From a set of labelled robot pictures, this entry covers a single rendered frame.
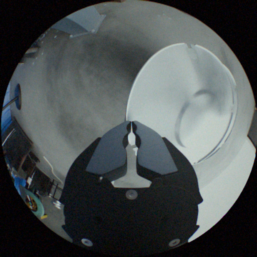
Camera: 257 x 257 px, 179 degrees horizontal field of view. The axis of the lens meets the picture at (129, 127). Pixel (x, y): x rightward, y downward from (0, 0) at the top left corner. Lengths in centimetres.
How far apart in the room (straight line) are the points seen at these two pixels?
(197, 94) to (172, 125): 7
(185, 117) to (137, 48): 41
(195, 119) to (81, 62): 53
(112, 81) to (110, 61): 10
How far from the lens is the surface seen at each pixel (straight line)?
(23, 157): 160
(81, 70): 53
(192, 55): 16
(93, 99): 51
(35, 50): 100
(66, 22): 47
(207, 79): 18
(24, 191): 327
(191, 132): 18
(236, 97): 34
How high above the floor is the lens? 46
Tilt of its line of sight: 58 degrees down
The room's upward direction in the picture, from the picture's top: 178 degrees counter-clockwise
